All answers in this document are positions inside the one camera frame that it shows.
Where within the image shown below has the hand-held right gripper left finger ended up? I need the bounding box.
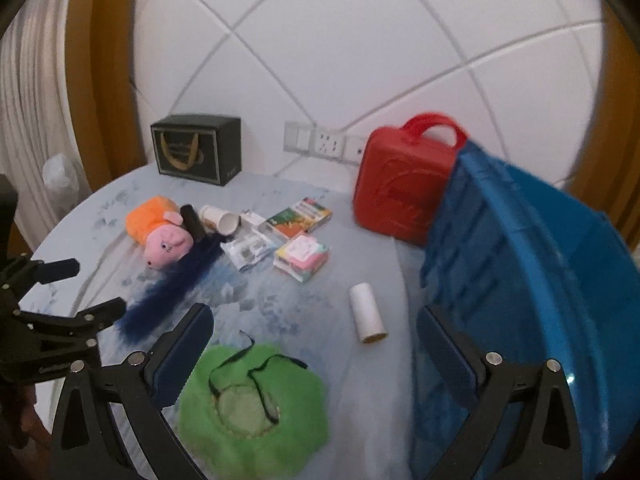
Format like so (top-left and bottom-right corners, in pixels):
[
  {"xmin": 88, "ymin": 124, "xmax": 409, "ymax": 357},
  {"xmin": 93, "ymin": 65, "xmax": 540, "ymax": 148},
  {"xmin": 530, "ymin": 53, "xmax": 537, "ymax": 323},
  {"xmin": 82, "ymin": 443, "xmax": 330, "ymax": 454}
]
[{"xmin": 49, "ymin": 302, "xmax": 216, "ymax": 480}]

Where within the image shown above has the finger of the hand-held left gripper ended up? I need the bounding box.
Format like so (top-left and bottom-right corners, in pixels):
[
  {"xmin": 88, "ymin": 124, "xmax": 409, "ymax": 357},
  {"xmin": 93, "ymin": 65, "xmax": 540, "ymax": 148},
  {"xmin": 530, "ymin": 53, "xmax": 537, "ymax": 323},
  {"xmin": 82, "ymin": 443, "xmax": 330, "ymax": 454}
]
[
  {"xmin": 20, "ymin": 297, "xmax": 127, "ymax": 351},
  {"xmin": 2, "ymin": 258, "xmax": 81, "ymax": 301}
]

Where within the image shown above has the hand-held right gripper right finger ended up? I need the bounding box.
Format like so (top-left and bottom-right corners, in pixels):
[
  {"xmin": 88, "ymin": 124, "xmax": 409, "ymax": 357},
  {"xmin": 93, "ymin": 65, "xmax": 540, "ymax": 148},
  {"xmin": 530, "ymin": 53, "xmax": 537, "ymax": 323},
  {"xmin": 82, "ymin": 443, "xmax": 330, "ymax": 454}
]
[{"xmin": 416, "ymin": 304, "xmax": 585, "ymax": 480}]

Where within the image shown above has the blue plastic bin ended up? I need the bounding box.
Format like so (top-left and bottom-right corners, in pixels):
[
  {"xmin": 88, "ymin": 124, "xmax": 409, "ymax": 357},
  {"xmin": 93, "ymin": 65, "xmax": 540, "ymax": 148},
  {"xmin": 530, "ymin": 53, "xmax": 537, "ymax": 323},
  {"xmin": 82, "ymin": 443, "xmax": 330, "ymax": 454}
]
[{"xmin": 407, "ymin": 141, "xmax": 640, "ymax": 480}]

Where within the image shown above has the green plush hat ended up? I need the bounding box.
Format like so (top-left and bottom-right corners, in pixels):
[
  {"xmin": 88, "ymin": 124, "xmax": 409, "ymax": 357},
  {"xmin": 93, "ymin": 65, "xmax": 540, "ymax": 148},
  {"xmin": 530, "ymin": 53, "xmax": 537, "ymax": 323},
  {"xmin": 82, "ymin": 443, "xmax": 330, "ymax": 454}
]
[{"xmin": 179, "ymin": 342, "xmax": 331, "ymax": 476}]

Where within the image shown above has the person's left forearm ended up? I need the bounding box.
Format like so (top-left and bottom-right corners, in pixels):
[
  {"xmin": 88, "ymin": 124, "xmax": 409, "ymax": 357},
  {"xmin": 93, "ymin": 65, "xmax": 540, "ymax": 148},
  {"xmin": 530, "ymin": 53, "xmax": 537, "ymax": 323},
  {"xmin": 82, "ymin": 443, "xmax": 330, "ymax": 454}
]
[{"xmin": 0, "ymin": 385, "xmax": 51, "ymax": 451}]

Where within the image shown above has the blue marbled desktop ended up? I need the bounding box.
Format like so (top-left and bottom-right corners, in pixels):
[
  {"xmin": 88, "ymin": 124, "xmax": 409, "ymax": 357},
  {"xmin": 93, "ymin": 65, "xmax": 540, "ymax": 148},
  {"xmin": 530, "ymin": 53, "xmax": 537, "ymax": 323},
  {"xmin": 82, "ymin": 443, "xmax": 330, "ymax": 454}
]
[{"xmin": 15, "ymin": 162, "xmax": 481, "ymax": 480}]

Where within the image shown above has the dark blue furry cloth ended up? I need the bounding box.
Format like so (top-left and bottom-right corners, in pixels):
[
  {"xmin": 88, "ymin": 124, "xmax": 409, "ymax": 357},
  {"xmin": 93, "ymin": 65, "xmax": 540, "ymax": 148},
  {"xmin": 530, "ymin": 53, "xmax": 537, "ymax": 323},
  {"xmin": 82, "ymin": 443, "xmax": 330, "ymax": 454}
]
[{"xmin": 117, "ymin": 237, "xmax": 223, "ymax": 345}]

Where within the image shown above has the white paper roll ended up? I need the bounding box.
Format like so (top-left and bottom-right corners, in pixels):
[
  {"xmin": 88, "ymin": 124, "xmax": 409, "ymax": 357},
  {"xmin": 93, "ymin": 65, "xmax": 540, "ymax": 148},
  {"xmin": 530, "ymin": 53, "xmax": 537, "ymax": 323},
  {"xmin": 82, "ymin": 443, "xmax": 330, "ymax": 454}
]
[{"xmin": 348, "ymin": 283, "xmax": 388, "ymax": 344}]

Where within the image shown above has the clear plastic bag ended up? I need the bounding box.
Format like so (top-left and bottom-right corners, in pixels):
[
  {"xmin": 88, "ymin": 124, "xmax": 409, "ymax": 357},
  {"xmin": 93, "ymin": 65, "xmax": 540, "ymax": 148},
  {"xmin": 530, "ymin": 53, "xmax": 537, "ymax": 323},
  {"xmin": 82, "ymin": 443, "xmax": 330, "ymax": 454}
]
[{"xmin": 42, "ymin": 152, "xmax": 83, "ymax": 196}]

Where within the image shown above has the pink pig plush toy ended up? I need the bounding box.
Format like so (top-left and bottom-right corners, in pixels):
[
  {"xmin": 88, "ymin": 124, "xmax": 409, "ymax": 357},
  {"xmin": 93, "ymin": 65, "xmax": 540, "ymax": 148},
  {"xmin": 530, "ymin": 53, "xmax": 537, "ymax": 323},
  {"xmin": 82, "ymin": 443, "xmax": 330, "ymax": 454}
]
[{"xmin": 125, "ymin": 196, "xmax": 197, "ymax": 270}]

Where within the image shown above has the white wipes packet blue label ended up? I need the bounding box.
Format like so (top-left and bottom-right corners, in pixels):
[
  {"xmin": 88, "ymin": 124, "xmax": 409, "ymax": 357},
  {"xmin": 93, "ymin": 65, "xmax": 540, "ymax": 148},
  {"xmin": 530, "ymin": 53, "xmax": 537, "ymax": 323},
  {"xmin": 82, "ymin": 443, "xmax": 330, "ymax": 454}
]
[{"xmin": 221, "ymin": 230, "xmax": 277, "ymax": 272}]

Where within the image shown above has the black remote control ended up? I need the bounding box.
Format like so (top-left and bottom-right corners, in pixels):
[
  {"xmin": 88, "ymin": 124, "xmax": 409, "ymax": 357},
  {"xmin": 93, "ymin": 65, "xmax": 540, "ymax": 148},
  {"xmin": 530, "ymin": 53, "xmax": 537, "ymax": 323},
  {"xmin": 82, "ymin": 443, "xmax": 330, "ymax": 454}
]
[{"xmin": 180, "ymin": 204, "xmax": 206, "ymax": 242}]

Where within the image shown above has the white paper cup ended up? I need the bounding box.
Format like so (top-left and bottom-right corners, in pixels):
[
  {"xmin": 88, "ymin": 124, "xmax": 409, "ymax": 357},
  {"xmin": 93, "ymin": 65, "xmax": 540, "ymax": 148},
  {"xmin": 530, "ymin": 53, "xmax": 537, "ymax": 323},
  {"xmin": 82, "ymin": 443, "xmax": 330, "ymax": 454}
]
[{"xmin": 199, "ymin": 204, "xmax": 241, "ymax": 237}]

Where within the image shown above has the small pink tissue pack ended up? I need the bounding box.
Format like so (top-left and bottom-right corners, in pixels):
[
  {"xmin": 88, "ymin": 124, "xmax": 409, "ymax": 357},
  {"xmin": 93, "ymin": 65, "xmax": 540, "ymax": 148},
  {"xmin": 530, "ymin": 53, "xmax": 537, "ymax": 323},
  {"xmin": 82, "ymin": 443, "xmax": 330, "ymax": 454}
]
[{"xmin": 273, "ymin": 232, "xmax": 332, "ymax": 283}]

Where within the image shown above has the white curtain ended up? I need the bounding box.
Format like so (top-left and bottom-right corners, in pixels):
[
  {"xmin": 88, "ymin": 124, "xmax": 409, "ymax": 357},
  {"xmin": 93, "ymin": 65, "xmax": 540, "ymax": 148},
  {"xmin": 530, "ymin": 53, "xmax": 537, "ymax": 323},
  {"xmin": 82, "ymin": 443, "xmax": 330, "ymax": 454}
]
[{"xmin": 0, "ymin": 0, "xmax": 96, "ymax": 231}]

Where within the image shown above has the green and orange crayon box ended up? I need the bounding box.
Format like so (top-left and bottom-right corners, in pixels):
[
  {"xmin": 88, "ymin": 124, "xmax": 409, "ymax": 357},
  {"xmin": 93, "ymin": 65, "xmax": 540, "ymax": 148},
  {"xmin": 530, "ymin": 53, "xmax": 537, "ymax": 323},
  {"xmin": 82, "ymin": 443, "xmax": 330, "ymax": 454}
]
[{"xmin": 265, "ymin": 197, "xmax": 333, "ymax": 238}]

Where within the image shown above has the red plastic carry case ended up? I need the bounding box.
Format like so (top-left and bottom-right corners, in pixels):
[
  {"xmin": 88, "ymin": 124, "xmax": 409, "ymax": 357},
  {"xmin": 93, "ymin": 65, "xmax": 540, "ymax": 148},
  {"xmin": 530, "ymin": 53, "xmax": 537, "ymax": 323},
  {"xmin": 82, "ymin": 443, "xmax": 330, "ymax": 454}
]
[{"xmin": 352, "ymin": 112, "xmax": 470, "ymax": 247}]

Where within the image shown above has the black box with gold print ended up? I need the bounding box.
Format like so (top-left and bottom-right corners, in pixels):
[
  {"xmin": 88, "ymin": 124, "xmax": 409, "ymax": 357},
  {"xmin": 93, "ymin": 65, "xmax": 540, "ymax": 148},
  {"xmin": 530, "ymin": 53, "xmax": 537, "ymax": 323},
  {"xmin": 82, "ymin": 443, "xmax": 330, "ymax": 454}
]
[{"xmin": 151, "ymin": 114, "xmax": 242, "ymax": 187}]

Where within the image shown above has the white wall socket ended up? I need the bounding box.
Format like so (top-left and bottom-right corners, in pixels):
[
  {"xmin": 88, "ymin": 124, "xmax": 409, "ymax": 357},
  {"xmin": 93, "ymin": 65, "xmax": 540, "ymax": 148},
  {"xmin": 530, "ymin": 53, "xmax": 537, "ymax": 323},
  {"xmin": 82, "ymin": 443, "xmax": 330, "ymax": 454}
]
[
  {"xmin": 312, "ymin": 127, "xmax": 347, "ymax": 159},
  {"xmin": 344, "ymin": 135, "xmax": 367, "ymax": 163}
]

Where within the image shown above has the white wall switch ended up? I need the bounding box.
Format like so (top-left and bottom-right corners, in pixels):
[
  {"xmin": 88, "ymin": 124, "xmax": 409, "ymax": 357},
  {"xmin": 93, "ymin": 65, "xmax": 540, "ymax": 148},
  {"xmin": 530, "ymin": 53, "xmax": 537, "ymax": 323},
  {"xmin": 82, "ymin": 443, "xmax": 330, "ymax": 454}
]
[{"xmin": 283, "ymin": 121, "xmax": 315, "ymax": 153}]

